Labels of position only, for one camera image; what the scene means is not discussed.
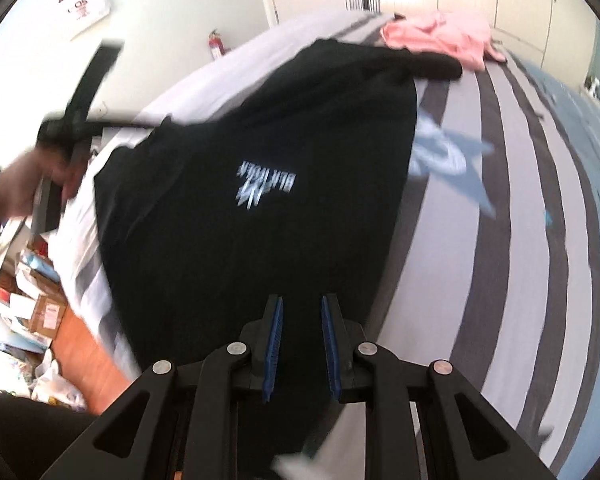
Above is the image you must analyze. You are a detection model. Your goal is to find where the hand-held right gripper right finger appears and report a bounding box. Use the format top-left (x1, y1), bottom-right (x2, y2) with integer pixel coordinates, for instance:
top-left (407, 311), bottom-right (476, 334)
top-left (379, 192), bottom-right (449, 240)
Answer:
top-left (320, 293), bottom-right (556, 480)

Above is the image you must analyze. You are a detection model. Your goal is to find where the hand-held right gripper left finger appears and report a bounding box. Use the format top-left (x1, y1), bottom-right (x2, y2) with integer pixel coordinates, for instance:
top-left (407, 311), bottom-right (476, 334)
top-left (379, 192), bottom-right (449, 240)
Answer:
top-left (42, 295), bottom-right (285, 480)

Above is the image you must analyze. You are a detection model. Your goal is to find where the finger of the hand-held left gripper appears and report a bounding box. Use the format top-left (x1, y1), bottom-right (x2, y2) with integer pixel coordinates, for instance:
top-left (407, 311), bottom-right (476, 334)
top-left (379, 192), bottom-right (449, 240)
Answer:
top-left (86, 115), bottom-right (174, 134)

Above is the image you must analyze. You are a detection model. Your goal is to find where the black printed t-shirt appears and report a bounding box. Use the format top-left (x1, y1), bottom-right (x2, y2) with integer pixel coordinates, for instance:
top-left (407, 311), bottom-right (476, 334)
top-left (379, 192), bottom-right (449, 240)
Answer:
top-left (92, 39), bottom-right (463, 383)

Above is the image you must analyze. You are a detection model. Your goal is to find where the person's left hand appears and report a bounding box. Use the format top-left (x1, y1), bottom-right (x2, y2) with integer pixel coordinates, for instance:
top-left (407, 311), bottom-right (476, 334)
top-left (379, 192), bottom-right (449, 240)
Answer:
top-left (0, 149), bottom-right (87, 222)

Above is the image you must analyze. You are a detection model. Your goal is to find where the white printed shopping bag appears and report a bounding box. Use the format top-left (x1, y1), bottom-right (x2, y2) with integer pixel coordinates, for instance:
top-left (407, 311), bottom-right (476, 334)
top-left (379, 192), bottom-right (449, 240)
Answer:
top-left (55, 0), bottom-right (117, 41)

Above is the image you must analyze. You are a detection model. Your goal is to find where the red fire extinguisher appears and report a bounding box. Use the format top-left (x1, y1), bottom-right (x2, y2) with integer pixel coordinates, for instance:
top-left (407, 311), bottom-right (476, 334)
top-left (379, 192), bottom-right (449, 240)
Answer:
top-left (207, 29), bottom-right (227, 61)

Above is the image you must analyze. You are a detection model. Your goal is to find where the striped grey bed blanket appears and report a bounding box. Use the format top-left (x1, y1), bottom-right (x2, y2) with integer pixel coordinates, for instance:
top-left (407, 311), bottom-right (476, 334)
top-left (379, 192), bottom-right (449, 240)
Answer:
top-left (55, 10), bottom-right (600, 480)

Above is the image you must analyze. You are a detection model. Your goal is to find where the pile of boxes and papers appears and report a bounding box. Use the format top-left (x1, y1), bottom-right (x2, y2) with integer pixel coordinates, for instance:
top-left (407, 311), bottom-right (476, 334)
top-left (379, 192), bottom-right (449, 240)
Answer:
top-left (0, 220), bottom-right (89, 414)

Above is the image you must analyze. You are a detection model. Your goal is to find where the person's dark clothing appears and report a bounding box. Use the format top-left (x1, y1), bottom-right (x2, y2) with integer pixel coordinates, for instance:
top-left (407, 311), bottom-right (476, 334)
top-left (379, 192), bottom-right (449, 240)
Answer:
top-left (0, 389), bottom-right (104, 480)

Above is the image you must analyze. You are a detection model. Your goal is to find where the pink garment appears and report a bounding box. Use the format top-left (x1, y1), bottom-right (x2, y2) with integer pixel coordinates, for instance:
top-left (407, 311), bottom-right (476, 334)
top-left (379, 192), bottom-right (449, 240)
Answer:
top-left (380, 10), bottom-right (509, 72)

